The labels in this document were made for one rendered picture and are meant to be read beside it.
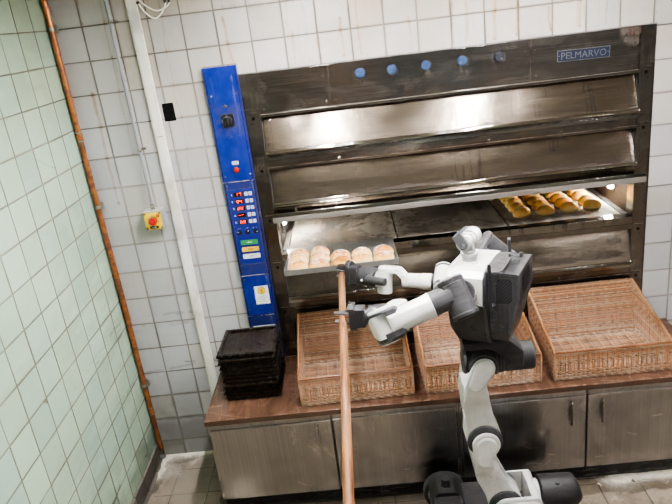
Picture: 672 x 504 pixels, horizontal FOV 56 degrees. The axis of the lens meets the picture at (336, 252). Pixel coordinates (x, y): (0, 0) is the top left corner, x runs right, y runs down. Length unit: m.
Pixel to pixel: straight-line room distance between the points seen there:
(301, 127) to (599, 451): 2.14
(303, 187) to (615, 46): 1.61
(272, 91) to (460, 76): 0.89
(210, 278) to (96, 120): 0.96
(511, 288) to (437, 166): 1.07
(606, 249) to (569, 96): 0.83
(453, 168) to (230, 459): 1.80
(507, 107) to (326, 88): 0.87
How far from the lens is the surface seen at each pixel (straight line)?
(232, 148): 3.17
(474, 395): 2.62
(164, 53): 3.21
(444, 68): 3.16
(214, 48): 3.15
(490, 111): 3.21
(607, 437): 3.45
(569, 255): 3.53
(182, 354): 3.68
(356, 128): 3.14
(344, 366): 2.22
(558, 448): 3.41
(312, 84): 3.13
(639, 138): 3.48
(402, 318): 2.21
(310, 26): 3.10
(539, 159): 3.32
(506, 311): 2.38
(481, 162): 3.26
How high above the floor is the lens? 2.33
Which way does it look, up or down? 21 degrees down
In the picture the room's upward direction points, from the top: 7 degrees counter-clockwise
